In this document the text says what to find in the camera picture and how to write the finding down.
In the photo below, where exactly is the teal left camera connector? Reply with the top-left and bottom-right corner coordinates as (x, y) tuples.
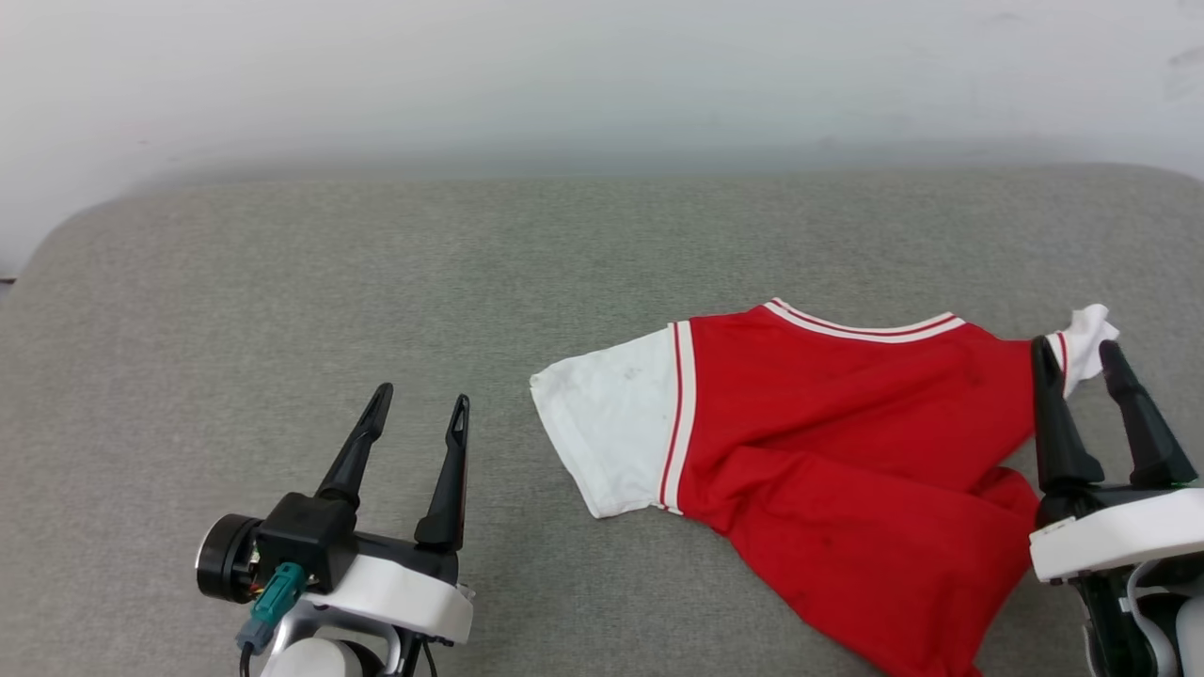
(235, 562), (308, 655)

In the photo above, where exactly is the grey fabric sofa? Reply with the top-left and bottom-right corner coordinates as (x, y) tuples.
(0, 165), (1204, 677)

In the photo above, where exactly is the red and white shirt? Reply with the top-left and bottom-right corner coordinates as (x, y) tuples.
(530, 298), (1120, 677)

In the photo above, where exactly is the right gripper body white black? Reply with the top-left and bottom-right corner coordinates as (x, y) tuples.
(1028, 481), (1204, 584)

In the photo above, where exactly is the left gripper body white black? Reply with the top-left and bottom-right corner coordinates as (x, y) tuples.
(301, 531), (474, 646)

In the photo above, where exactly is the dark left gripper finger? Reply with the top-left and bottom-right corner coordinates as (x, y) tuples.
(415, 394), (470, 553)
(315, 383), (394, 511)

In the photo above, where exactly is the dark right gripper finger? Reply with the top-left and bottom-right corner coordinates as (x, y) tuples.
(1031, 336), (1105, 492)
(1099, 339), (1198, 490)

